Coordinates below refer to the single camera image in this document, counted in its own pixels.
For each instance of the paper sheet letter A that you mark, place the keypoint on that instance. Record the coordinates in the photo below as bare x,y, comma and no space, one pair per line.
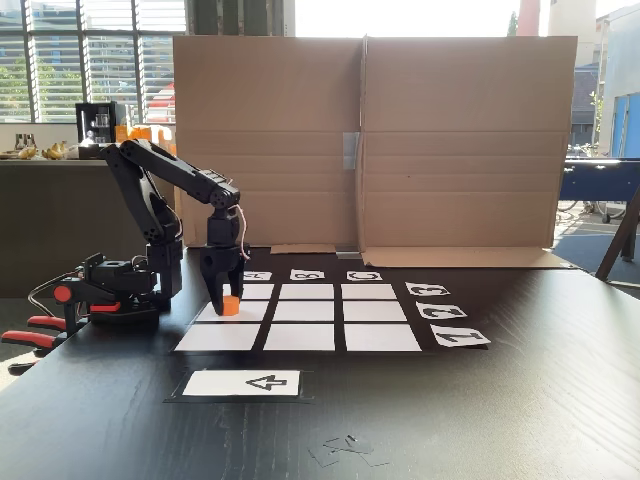
260,275

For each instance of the yellow banana bunch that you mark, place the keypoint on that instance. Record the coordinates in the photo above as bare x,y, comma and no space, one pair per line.
54,151

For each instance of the dark grey counter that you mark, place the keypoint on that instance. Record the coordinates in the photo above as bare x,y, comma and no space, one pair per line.
50,225

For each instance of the paper sheet letter C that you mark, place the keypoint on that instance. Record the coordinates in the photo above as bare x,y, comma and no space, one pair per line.
364,276

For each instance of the paper sheet number 2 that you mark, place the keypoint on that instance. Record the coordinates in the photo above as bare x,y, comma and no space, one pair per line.
441,311

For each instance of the grey duct tape strip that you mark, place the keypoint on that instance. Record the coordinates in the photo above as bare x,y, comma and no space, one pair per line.
348,254
351,150

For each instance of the round orange token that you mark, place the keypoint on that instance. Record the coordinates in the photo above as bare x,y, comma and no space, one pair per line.
231,307

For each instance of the white nine-square grid sheet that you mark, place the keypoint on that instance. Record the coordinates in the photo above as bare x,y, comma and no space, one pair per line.
300,337

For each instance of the dark wooden leg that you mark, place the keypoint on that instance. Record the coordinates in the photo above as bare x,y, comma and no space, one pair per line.
622,235

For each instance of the black coffee machine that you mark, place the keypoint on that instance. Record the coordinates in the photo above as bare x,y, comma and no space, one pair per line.
96,130

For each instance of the white arrow paper sheet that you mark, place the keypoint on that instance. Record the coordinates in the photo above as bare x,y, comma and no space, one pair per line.
220,384

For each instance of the paper sheet letter B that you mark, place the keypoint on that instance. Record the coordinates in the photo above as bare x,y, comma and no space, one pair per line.
307,275

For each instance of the red black clamp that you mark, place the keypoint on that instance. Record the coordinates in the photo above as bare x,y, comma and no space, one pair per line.
30,341
62,294

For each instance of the blue table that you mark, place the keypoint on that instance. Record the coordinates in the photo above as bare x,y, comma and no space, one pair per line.
600,180

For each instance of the brown cardboard box panel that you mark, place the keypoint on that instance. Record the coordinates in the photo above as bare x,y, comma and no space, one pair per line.
265,125
465,150

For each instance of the paper sheet number 3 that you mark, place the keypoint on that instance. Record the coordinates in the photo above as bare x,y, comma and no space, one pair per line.
428,289

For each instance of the paper sheet number 1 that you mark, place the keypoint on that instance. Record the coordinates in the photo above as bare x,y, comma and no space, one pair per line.
460,337

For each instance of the orange boxes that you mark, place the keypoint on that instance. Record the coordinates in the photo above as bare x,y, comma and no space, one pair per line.
140,136

